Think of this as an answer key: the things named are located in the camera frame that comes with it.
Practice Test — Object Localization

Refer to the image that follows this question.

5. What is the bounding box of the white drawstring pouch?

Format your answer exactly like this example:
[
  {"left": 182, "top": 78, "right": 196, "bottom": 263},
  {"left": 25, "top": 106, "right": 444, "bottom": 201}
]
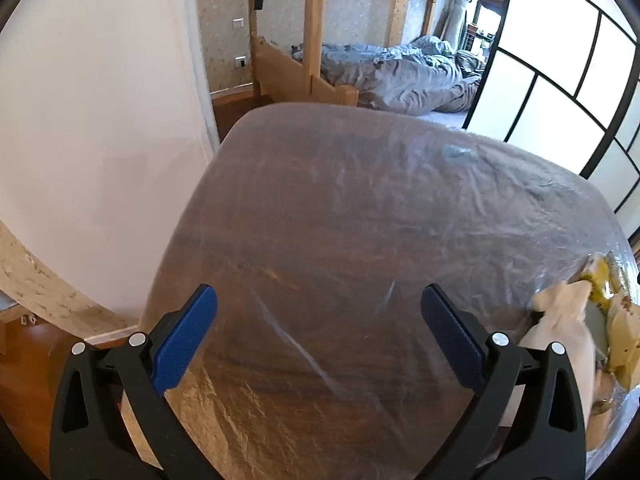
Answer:
[{"left": 520, "top": 281, "right": 596, "bottom": 426}]

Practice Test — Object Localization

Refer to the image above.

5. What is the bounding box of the black framed shoji screen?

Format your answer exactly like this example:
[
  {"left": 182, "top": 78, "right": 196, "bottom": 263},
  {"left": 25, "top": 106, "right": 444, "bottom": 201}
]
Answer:
[{"left": 464, "top": 0, "right": 639, "bottom": 212}]

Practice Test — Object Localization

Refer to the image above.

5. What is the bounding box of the grey rumpled duvet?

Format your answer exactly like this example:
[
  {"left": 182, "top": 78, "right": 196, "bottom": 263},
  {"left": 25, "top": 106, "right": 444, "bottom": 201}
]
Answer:
[{"left": 321, "top": 36, "right": 486, "bottom": 116}]

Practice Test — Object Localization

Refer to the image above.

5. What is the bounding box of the wooden bunk bed frame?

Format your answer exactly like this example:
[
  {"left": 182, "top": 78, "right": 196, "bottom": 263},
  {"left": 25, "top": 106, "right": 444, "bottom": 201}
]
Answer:
[{"left": 248, "top": 0, "right": 506, "bottom": 106}]

